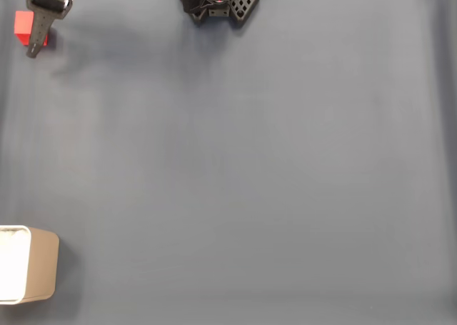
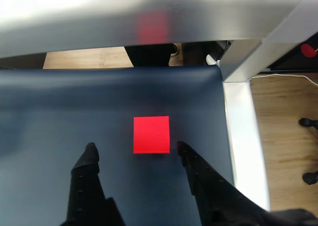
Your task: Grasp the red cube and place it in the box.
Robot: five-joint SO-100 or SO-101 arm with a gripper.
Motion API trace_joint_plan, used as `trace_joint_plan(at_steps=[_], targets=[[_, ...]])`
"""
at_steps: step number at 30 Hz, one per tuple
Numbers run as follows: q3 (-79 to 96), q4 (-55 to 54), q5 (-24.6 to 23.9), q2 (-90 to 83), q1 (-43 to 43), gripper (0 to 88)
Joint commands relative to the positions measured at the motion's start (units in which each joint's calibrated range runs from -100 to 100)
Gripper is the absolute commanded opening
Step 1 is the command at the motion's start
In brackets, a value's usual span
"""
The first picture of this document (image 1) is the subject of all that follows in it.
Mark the beige box white interior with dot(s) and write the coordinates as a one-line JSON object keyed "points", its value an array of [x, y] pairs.
{"points": [[41, 264]]}

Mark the red cube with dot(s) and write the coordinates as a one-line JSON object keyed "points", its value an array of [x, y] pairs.
{"points": [[23, 23]]}

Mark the grey table mat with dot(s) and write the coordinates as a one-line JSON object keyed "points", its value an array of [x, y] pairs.
{"points": [[285, 168]]}

